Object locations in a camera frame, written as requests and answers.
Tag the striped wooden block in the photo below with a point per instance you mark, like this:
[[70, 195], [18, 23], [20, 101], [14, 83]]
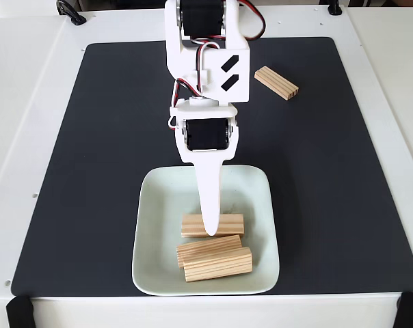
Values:
[[230, 225], [275, 83], [216, 264]]

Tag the wooden block with number mark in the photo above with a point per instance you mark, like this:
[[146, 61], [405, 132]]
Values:
[[199, 249]]

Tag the pale green square plate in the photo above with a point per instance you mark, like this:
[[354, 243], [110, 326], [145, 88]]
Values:
[[158, 222]]

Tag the black table mat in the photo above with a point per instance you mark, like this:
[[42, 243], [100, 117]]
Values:
[[90, 171]]

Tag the black clamp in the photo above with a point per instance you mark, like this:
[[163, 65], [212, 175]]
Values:
[[334, 9]]

